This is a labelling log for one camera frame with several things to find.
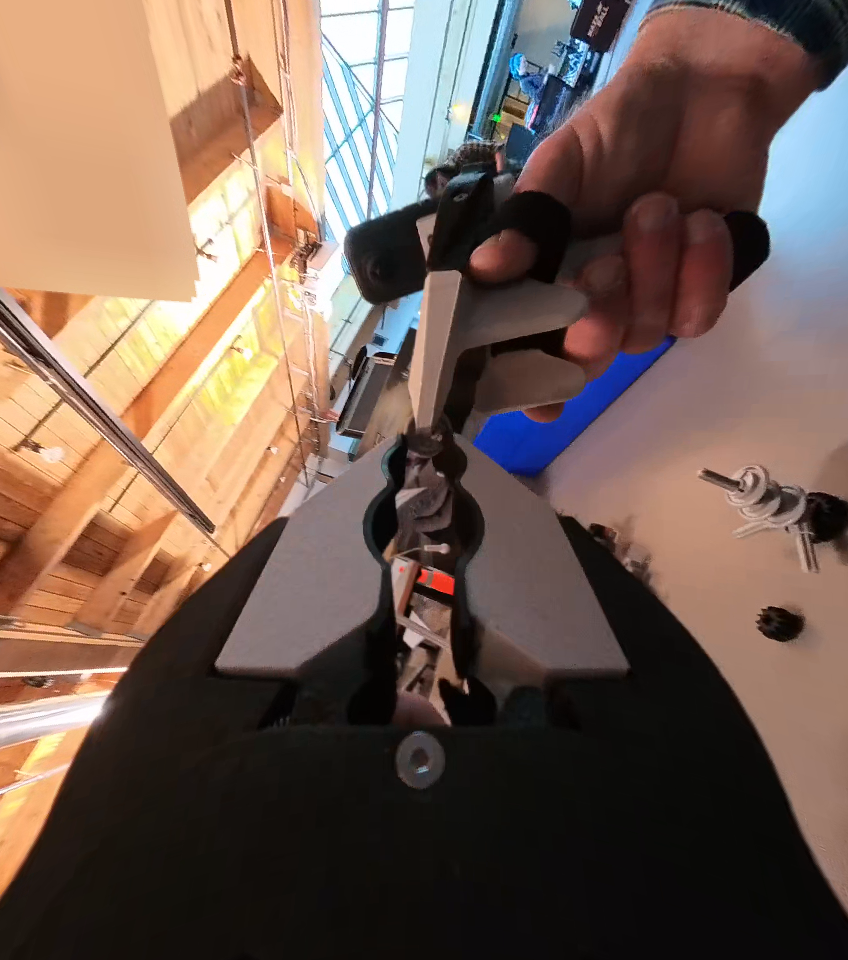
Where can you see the black ceiling rail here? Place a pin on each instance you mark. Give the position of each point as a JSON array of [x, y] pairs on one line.
[[94, 397]]

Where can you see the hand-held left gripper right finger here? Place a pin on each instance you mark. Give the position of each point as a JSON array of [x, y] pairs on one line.
[[536, 592]]

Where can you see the silver air duct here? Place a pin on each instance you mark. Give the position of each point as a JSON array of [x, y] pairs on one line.
[[19, 727]]

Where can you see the blue plastic bin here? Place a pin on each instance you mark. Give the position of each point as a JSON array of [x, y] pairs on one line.
[[559, 420]]

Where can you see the small black toy gear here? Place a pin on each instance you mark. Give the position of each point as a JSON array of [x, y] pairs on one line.
[[780, 624]]

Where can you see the grey wheel with black gear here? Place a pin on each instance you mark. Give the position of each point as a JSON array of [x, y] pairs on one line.
[[427, 444]]

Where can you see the grey toy axle with gear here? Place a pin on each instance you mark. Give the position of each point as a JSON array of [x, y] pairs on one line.
[[828, 517]]

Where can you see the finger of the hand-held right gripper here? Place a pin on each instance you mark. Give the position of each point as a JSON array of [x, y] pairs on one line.
[[467, 390], [435, 337]]

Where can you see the red plastic bin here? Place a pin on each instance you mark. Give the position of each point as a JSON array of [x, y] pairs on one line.
[[435, 583]]

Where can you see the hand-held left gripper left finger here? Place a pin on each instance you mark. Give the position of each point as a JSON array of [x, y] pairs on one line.
[[304, 592]]

